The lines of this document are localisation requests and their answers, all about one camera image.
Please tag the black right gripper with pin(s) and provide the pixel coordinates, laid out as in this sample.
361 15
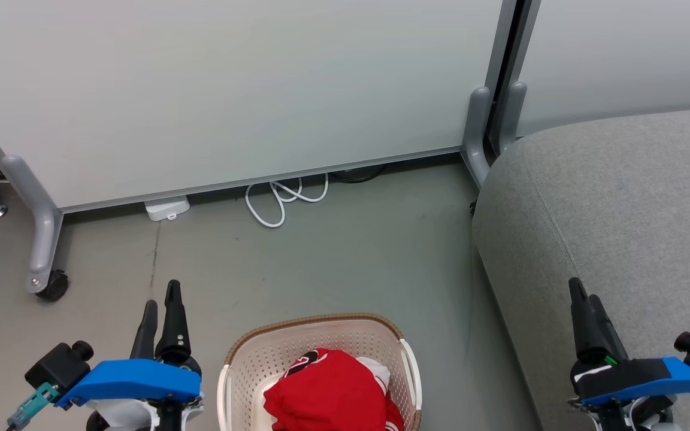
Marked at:
596 374

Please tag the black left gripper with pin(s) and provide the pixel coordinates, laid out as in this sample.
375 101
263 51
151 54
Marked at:
184 364

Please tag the red and white jersey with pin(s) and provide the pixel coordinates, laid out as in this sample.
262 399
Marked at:
333 395

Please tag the grey fabric sofa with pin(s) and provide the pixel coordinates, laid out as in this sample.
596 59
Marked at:
620 209

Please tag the white perforated laundry basket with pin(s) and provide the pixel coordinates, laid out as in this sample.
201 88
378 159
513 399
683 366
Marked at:
243 365

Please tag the black caster wheel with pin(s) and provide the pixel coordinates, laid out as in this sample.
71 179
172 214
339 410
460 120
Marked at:
54 287

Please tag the white power adapter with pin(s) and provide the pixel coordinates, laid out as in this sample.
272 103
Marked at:
167 208

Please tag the grey partition leg with caster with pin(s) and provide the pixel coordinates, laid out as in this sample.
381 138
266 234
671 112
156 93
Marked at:
42 233

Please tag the grey curved partition leg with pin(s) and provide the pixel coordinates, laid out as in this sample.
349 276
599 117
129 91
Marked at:
511 114
475 137

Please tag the wide white partition panel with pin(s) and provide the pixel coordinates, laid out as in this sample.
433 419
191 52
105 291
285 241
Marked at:
231 90

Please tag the narrow white partition panel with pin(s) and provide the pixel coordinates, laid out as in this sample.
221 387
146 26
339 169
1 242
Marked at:
620 60

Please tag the blue left camera bracket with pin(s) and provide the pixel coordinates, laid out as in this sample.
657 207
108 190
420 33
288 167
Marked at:
135 380

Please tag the blue camera bracket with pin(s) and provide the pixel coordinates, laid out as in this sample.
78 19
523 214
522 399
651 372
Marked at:
135 380
650 377

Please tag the blue right camera bracket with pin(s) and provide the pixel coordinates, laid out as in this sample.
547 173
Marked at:
650 377

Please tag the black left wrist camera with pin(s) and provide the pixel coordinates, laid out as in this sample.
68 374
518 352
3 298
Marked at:
57 365

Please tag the teal left camera connector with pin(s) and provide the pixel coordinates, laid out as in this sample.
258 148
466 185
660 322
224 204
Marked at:
30 407

